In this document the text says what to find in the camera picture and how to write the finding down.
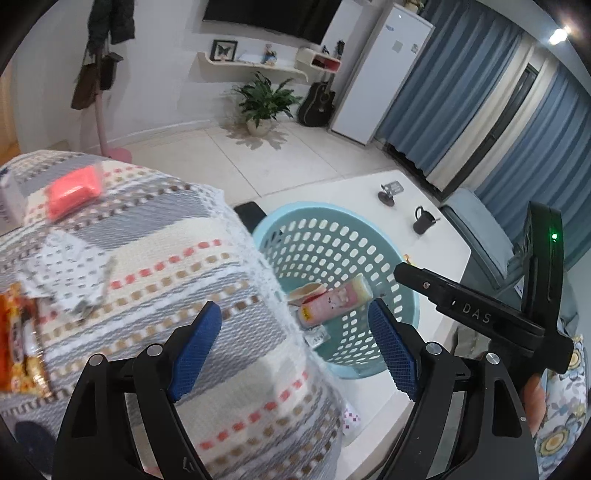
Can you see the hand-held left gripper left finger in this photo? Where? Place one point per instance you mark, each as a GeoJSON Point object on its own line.
{"type": "Point", "coordinates": [194, 350]}

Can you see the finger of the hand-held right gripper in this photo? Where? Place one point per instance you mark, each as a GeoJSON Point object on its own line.
{"type": "Point", "coordinates": [415, 279]}

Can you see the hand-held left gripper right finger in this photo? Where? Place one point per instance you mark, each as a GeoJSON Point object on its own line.
{"type": "Point", "coordinates": [392, 350]}

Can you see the pink and white packet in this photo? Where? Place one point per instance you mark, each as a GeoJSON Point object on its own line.
{"type": "Point", "coordinates": [337, 300]}

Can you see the small white wrapper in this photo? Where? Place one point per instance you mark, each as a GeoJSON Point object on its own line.
{"type": "Point", "coordinates": [317, 337]}

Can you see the beige wrapper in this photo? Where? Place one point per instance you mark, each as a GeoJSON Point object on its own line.
{"type": "Point", "coordinates": [305, 291]}

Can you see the light blue plastic basket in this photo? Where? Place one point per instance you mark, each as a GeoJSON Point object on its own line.
{"type": "Point", "coordinates": [318, 208]}

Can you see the white patterned cloth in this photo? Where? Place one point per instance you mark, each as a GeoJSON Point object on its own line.
{"type": "Point", "coordinates": [64, 272]}

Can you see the orange snack wrapper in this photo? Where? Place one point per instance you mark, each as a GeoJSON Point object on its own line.
{"type": "Point", "coordinates": [18, 350]}

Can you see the pink plastic packet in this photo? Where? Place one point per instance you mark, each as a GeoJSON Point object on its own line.
{"type": "Point", "coordinates": [71, 191]}

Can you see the white carton box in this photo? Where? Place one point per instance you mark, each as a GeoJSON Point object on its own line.
{"type": "Point", "coordinates": [7, 198]}

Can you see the person's right hand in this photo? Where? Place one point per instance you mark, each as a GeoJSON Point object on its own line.
{"type": "Point", "coordinates": [538, 401]}

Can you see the black mug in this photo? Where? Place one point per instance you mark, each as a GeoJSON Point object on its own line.
{"type": "Point", "coordinates": [421, 224]}

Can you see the blue cushioned seat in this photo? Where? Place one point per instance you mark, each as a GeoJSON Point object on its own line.
{"type": "Point", "coordinates": [480, 230]}

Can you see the pink checked cloth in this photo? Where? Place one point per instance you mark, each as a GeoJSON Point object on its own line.
{"type": "Point", "coordinates": [353, 420]}

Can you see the metal phone stand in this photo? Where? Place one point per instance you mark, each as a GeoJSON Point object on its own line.
{"type": "Point", "coordinates": [387, 196]}

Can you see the striped woven blanket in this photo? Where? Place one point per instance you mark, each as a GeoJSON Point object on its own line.
{"type": "Point", "coordinates": [161, 240]}

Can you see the blue curtain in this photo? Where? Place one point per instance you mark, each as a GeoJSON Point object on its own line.
{"type": "Point", "coordinates": [545, 161]}
{"type": "Point", "coordinates": [452, 92]}

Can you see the floral cushion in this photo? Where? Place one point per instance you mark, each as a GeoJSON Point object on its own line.
{"type": "Point", "coordinates": [561, 415]}

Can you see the dark blue cloth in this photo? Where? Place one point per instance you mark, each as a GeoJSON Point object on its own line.
{"type": "Point", "coordinates": [34, 443]}

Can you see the black acoustic guitar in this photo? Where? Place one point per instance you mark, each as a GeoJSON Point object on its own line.
{"type": "Point", "coordinates": [316, 104]}

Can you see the white standing air conditioner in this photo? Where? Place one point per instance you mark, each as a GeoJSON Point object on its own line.
{"type": "Point", "coordinates": [383, 78]}

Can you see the beige curtain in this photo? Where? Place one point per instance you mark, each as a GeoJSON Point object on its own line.
{"type": "Point", "coordinates": [545, 64]}

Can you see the potted green plant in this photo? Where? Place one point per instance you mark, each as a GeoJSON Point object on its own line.
{"type": "Point", "coordinates": [263, 99]}

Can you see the ceiling light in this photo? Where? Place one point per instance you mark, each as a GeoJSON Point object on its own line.
{"type": "Point", "coordinates": [559, 35]}

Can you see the pink coat rack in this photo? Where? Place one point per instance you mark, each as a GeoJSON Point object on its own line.
{"type": "Point", "coordinates": [99, 124]}

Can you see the white cubby with red interior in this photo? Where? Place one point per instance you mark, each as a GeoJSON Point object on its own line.
{"type": "Point", "coordinates": [304, 55]}

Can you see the small colourful figurine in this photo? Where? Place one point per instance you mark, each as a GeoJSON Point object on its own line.
{"type": "Point", "coordinates": [268, 54]}

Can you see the flower vase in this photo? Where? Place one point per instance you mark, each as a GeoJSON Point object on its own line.
{"type": "Point", "coordinates": [413, 4]}

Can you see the white papers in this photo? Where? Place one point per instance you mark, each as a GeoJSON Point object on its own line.
{"type": "Point", "coordinates": [250, 57]}

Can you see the brown hanging bag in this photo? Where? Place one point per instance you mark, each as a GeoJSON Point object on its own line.
{"type": "Point", "coordinates": [83, 90]}

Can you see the black hanging bag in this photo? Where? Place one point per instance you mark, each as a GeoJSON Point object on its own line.
{"type": "Point", "coordinates": [107, 71]}

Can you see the framed butterfly picture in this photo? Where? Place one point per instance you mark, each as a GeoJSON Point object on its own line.
{"type": "Point", "coordinates": [224, 50]}

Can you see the dark hanging coat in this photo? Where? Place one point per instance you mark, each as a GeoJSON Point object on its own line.
{"type": "Point", "coordinates": [115, 23]}

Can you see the white curved wall shelf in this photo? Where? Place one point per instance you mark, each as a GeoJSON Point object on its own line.
{"type": "Point", "coordinates": [258, 69]}

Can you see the black wall television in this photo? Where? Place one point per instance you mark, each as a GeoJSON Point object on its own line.
{"type": "Point", "coordinates": [277, 16]}

